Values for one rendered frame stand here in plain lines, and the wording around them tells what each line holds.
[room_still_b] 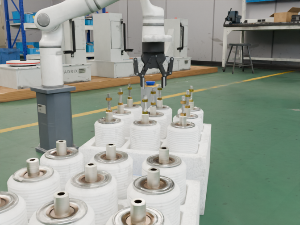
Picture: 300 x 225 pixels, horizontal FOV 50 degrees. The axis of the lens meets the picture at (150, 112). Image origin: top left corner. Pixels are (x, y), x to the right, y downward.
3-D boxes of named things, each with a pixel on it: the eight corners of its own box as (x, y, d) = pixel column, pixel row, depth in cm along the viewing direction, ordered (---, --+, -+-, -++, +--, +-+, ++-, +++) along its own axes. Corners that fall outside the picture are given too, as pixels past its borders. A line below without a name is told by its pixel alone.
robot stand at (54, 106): (35, 150, 150) (29, 86, 144) (61, 143, 161) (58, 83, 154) (52, 158, 141) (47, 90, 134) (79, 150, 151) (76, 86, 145)
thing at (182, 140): (180, 189, 96) (181, 131, 92) (160, 178, 103) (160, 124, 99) (203, 181, 101) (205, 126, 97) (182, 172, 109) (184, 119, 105)
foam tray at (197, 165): (80, 201, 103) (77, 147, 99) (118, 158, 140) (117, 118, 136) (203, 215, 95) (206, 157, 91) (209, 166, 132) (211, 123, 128)
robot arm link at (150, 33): (143, 42, 98) (143, 21, 97) (137, 42, 109) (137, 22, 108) (172, 42, 100) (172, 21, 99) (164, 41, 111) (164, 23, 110)
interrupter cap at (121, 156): (88, 163, 68) (88, 160, 68) (101, 152, 76) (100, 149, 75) (122, 166, 67) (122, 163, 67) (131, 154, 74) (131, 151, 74)
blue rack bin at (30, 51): (15, 53, 591) (14, 42, 587) (34, 53, 620) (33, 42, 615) (29, 54, 560) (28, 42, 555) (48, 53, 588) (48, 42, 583)
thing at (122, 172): (85, 240, 72) (82, 164, 68) (100, 217, 81) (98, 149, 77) (127, 245, 70) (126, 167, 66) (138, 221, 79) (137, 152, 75)
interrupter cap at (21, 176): (4, 182, 59) (3, 179, 59) (27, 167, 67) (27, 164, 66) (41, 186, 58) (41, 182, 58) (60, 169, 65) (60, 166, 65)
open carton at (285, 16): (279, 24, 534) (281, 10, 529) (302, 23, 502) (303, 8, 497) (268, 23, 517) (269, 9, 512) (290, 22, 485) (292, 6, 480)
